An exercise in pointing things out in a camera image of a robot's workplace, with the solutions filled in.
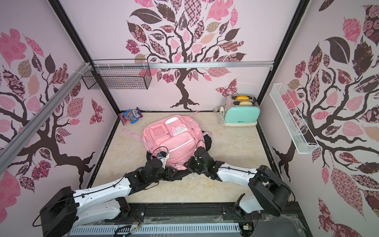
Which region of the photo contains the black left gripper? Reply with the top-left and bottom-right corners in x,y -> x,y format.
146,166 -> 177,185

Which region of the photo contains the pink backpack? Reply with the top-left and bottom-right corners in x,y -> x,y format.
123,113 -> 212,170

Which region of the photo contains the black backpack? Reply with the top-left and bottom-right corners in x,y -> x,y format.
140,132 -> 212,184

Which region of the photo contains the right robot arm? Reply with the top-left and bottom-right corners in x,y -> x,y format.
184,157 -> 292,216

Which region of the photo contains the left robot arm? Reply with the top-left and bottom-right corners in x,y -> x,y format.
39,159 -> 189,237

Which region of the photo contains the purple candy packet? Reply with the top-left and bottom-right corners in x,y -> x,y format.
131,107 -> 143,119

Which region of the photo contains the pink candy packet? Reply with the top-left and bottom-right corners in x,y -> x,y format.
118,113 -> 130,125

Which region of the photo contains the blue M&M's packet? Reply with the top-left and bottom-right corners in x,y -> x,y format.
124,110 -> 138,123

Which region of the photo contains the mint green toaster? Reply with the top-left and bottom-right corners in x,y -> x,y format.
223,94 -> 261,127

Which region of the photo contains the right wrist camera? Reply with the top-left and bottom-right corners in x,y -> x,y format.
194,147 -> 212,163

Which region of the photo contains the white power cord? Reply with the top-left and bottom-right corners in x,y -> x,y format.
211,106 -> 227,126

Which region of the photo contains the white cable duct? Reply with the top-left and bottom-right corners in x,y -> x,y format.
69,223 -> 240,237

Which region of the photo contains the black wire basket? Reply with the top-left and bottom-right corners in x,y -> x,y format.
82,58 -> 153,90

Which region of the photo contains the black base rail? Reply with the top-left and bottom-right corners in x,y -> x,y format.
83,202 -> 312,237

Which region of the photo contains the aluminium rail back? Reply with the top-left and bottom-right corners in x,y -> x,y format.
94,61 -> 274,69

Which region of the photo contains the aluminium rail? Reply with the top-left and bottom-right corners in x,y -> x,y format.
1,62 -> 90,172
94,61 -> 274,69

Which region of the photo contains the white wire basket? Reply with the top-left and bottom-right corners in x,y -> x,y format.
269,84 -> 319,154

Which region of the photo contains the aluminium rail left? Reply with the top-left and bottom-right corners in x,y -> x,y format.
1,62 -> 90,172

